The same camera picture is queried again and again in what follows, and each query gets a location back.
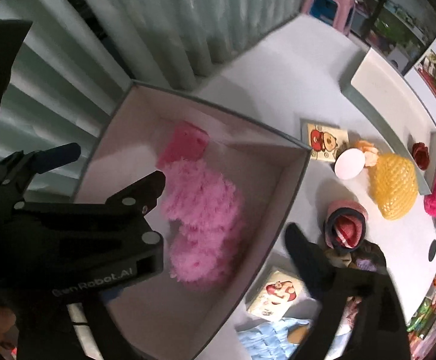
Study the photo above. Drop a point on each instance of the small pink sponge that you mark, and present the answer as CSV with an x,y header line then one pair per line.
x,y
187,142

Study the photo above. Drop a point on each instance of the small cartoon tissue pack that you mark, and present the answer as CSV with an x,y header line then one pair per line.
x,y
326,142

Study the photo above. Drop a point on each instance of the shallow grey tray lid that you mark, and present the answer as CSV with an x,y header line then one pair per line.
x,y
385,98

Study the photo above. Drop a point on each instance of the light pink fluffy pouf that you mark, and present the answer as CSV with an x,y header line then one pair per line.
x,y
208,208

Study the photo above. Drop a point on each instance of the red fabric rose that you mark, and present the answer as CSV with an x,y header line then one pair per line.
x,y
420,155

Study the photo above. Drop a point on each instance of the pink plastic stool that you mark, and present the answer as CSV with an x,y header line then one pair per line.
x,y
336,13

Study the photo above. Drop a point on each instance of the pink round powder puff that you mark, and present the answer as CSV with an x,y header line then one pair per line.
x,y
349,164

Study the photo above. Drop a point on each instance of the black round table hole cover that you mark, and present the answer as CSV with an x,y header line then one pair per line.
x,y
432,251

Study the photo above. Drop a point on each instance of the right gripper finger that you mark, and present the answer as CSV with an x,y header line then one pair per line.
x,y
316,272

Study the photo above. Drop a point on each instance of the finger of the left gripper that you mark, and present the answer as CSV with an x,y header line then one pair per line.
x,y
18,169
142,194

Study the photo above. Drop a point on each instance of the tan knitted cloth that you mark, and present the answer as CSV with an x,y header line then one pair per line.
x,y
338,260

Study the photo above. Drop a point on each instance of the yellow foam fruit net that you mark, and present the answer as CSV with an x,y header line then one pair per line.
x,y
393,185

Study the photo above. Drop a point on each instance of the blue foam grid sheet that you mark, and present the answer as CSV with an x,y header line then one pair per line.
x,y
269,340

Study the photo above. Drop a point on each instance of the brown round sponge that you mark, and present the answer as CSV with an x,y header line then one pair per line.
x,y
297,334

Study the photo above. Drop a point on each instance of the purple dark knitted sock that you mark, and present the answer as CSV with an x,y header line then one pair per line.
x,y
369,257

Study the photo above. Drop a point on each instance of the deep grey storage box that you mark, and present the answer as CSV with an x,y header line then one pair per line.
x,y
163,318

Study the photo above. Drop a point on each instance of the orange fabric flower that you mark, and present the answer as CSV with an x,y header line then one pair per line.
x,y
371,153

